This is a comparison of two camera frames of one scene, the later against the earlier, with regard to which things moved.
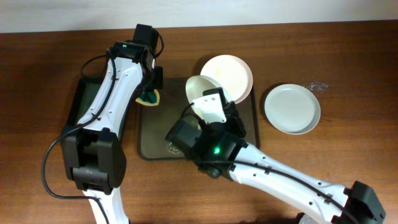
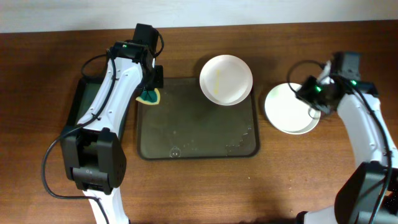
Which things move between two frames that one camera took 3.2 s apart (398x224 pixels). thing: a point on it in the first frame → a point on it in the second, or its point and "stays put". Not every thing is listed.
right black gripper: [232, 117] → [304, 91]
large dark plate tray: [155, 122] stays put
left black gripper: [159, 83] stays put
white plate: [196, 86] → [288, 112]
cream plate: [232, 73] stays put
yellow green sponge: [150, 98] stays put
